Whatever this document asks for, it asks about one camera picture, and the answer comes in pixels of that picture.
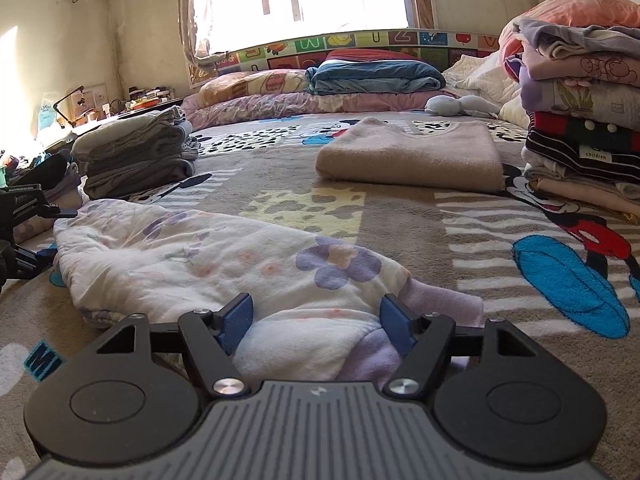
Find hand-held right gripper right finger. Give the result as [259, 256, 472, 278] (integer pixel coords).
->
[380, 294, 543, 397]

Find white picture card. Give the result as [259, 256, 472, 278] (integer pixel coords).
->
[79, 84, 108, 121]

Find white quilted pad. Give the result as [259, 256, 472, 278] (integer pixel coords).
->
[442, 52, 531, 123]

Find black garment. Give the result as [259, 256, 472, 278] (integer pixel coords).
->
[20, 152, 72, 186]

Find purple floral quilt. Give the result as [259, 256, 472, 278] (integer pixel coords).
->
[180, 87, 466, 131]

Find pile of books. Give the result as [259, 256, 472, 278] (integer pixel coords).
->
[125, 87, 173, 111]

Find peach floral pillow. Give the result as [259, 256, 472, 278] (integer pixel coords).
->
[199, 69, 313, 108]

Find cartoon printed blanket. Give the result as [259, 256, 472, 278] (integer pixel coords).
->
[0, 110, 640, 461]

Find black desk lamp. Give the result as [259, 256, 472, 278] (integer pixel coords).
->
[54, 85, 96, 128]

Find white floral quilted garment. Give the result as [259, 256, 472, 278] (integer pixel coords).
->
[52, 199, 485, 386]

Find colourful alphabet foam mat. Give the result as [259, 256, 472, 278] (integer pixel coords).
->
[187, 29, 506, 86]

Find blue folded quilt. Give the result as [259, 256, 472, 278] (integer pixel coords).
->
[305, 59, 447, 97]

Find light blue plush toy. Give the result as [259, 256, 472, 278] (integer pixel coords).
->
[425, 94, 501, 120]

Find stack of grey clothes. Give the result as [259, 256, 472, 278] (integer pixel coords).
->
[71, 107, 202, 201]

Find white blue packet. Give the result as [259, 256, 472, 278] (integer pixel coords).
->
[37, 91, 62, 136]

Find dark red pillow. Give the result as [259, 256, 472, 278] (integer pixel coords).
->
[324, 49, 432, 65]

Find stack of colourful folded clothes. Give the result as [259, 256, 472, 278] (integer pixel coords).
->
[502, 17, 640, 223]

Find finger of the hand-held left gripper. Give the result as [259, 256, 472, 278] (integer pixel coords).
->
[31, 199, 79, 221]
[7, 242, 57, 282]

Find folded purple floral clothes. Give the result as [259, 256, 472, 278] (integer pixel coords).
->
[12, 165, 85, 243]

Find pink quilt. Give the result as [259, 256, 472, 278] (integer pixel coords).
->
[500, 0, 640, 61]

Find lace curtain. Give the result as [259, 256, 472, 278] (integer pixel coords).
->
[176, 0, 236, 66]

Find folded beige sweater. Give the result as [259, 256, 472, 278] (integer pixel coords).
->
[315, 116, 504, 193]

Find dark desk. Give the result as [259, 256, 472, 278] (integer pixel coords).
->
[37, 97, 188, 148]

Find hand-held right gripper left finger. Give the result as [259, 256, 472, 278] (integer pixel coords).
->
[92, 292, 253, 397]

